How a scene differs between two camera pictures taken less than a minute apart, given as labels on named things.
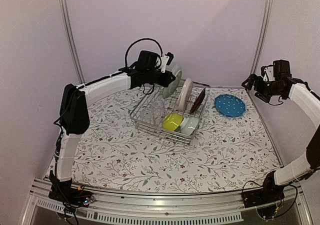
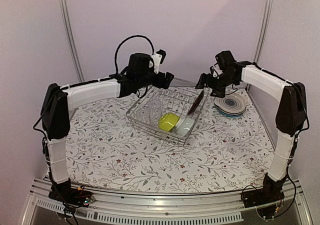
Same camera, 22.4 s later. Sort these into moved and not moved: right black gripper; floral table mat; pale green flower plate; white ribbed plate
Moved: pale green flower plate; white ribbed plate; right black gripper
Not moved: floral table mat
